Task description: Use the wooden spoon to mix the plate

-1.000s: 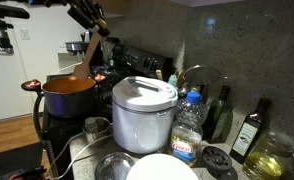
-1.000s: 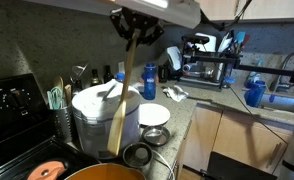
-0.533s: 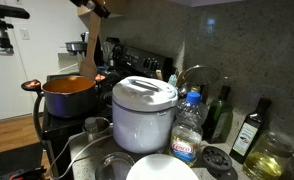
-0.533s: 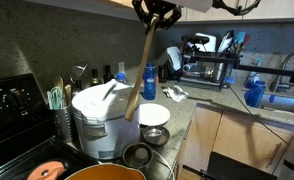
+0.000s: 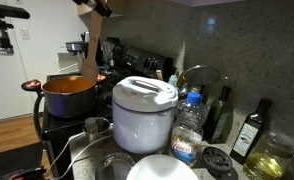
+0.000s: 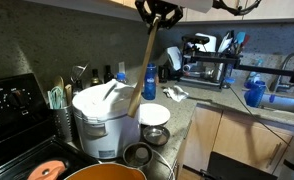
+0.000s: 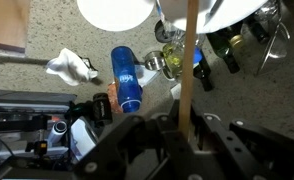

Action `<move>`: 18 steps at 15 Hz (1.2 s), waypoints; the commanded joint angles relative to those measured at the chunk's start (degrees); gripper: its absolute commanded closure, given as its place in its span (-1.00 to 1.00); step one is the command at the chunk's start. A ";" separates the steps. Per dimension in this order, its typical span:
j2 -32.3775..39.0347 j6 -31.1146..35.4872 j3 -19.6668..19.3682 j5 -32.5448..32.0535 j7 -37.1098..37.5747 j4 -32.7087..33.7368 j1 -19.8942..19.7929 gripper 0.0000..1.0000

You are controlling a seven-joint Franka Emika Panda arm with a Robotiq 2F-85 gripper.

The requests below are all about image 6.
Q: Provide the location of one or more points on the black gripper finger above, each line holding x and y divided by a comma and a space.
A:
146, 10
173, 11

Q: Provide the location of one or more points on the long wooden spoon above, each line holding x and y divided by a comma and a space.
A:
143, 66

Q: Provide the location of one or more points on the white round plate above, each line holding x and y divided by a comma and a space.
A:
155, 114

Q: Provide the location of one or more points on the wooden spoon in holder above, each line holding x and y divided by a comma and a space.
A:
59, 82

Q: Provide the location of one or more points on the white kettle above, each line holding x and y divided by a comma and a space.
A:
174, 57

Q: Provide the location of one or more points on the white plastic container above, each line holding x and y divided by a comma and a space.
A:
210, 45

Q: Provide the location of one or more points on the black dish rack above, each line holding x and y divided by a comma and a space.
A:
203, 71

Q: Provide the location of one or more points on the teal spatula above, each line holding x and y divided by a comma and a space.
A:
240, 37

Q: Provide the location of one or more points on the oil bottle blue cap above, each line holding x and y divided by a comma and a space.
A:
121, 77

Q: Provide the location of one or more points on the blue water bottle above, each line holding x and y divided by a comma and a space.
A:
150, 83

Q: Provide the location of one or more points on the dark bottle white label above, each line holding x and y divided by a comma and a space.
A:
108, 75

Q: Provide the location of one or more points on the red spatula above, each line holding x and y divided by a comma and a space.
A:
246, 40

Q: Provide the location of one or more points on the white crumpled cloth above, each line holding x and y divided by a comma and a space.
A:
175, 93

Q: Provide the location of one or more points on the dark green glass bottle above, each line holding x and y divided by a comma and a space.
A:
95, 78

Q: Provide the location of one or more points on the wooden upper cabinet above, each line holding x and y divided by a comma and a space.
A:
280, 8

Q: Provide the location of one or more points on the wooden spatula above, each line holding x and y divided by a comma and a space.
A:
68, 93

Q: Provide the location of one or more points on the white rice cooker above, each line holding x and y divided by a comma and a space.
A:
103, 123

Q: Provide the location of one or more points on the small steel bowl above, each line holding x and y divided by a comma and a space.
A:
156, 135

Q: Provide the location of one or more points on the steel kitchen faucet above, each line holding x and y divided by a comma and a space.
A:
287, 63

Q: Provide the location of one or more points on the teal silicone utensil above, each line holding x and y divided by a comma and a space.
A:
56, 98

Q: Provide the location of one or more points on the steel utensil holder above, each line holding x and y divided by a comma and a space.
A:
63, 121

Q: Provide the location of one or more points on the wooden base cabinet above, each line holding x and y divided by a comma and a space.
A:
240, 140

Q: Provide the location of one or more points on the small steel measuring cup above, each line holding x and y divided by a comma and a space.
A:
137, 155

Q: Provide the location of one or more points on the orange cooking pot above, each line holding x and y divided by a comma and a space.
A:
103, 172

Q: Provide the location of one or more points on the black mounting platform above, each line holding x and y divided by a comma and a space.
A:
237, 168

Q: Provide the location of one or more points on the black kitchen stove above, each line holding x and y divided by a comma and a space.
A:
10, 133

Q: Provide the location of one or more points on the salmon pink silicone lid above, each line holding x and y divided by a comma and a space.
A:
47, 170

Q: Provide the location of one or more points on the black stereo camera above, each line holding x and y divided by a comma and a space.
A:
195, 39

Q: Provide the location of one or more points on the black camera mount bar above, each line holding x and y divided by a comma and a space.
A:
263, 70

